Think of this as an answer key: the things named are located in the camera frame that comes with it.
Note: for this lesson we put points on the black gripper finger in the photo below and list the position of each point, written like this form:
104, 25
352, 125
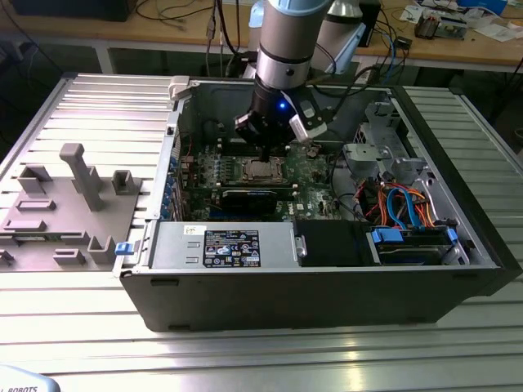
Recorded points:
249, 126
280, 136

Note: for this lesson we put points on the silver CPU chip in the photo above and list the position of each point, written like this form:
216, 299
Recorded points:
261, 168

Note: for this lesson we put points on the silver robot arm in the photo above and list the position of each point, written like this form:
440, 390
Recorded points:
286, 41

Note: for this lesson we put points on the copper CPU cooler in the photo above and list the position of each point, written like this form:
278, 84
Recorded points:
427, 26

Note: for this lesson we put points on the coin cell battery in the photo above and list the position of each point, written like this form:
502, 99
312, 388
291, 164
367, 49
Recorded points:
311, 152

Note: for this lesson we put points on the green motherboard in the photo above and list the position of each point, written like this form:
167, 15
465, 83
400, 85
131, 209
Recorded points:
304, 173

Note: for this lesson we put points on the black graphics card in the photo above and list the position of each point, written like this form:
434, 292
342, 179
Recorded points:
249, 203

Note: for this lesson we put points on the white case latch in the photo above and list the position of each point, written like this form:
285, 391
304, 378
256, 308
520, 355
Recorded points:
178, 87

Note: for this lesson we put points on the silver drive cage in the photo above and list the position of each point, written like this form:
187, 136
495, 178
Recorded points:
359, 154

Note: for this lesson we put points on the wooden workbench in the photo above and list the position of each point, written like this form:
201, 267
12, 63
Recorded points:
163, 34

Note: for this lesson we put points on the tall black box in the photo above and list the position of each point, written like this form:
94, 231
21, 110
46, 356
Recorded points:
372, 24

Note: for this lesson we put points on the grey power supply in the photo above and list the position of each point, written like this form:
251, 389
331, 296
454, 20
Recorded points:
171, 245

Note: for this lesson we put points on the small black object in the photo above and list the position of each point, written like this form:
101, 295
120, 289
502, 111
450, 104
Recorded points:
403, 42

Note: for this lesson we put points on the black PC case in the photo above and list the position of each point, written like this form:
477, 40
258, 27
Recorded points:
286, 302

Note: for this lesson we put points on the hard disk in blue carrier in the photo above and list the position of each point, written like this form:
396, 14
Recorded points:
408, 253

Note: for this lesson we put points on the blue case tab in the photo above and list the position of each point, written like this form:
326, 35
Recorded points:
124, 249

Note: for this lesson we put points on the small electronic module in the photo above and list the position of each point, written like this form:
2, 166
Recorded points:
453, 26

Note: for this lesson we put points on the grey parts rack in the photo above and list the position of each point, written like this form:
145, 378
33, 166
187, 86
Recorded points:
61, 222

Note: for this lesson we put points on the wide black box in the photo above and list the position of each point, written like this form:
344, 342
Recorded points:
69, 8

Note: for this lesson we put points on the blue box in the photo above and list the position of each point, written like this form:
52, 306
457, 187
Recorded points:
482, 3

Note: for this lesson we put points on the green RAM stick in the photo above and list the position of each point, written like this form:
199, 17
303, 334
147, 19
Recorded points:
37, 237

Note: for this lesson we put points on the white paper sheets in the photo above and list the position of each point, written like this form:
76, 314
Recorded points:
496, 32

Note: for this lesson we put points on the pale blue teach pendant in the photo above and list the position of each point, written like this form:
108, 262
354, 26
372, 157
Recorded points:
24, 379

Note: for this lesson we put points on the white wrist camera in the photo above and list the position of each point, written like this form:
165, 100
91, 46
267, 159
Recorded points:
308, 120

